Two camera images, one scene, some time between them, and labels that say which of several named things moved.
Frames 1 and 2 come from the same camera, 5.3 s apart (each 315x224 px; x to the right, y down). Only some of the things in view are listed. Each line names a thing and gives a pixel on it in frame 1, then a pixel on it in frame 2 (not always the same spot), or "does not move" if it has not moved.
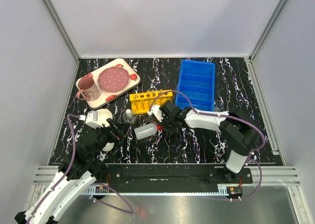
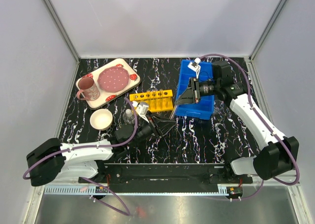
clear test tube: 153,96 does not move
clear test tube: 161,96 does not move
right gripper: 171,130 -> 190,95
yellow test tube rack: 142,102 does not move
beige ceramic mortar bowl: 103,115 does not move
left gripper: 117,131 -> 158,126
